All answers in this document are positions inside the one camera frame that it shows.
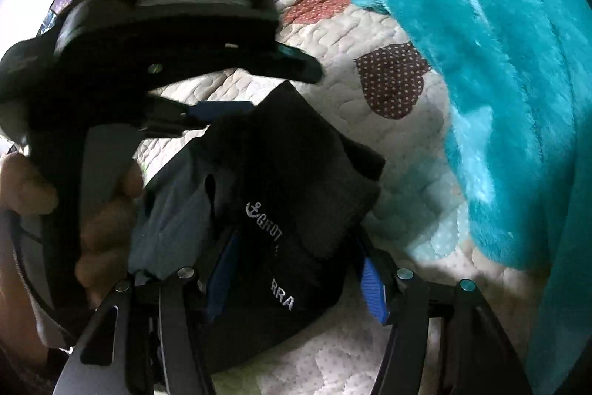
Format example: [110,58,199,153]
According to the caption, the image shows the black pants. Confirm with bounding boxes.
[128,82,385,372]

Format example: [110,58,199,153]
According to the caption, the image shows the person left hand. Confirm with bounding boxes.
[1,153,144,367]

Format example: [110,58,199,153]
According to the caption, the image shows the quilted heart pattern bedspread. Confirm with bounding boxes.
[133,0,552,395]

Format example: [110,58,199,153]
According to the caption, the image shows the turquoise fluffy blanket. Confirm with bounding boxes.
[350,0,591,394]

